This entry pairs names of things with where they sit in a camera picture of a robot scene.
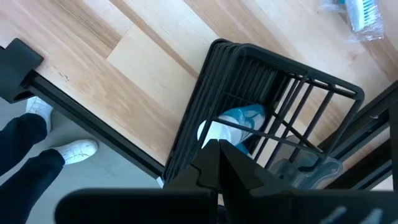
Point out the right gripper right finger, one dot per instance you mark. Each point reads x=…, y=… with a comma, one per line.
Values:
x=242, y=186

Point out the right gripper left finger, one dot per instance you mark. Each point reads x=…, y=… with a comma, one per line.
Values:
x=205, y=168

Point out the person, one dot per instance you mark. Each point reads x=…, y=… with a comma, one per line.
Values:
x=21, y=133

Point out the blue white wrapped toothbrush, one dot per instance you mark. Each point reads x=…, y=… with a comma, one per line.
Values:
x=362, y=15

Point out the black frame bracket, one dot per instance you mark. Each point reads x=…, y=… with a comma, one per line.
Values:
x=18, y=68

